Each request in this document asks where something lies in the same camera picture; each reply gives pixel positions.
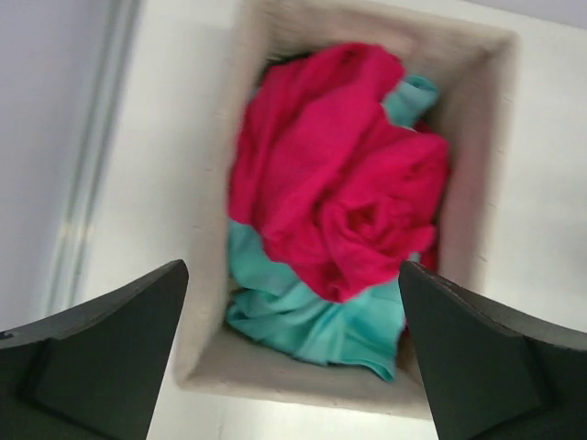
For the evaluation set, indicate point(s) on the teal t shirt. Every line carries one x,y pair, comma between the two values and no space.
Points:
276,308

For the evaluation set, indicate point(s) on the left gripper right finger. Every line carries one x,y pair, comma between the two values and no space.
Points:
490,371

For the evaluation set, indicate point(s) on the pink t shirt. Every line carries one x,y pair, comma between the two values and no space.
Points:
336,190

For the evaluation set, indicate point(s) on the left aluminium frame post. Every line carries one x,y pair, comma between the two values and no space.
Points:
92,140

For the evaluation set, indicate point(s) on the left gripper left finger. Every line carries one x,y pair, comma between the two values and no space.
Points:
93,371

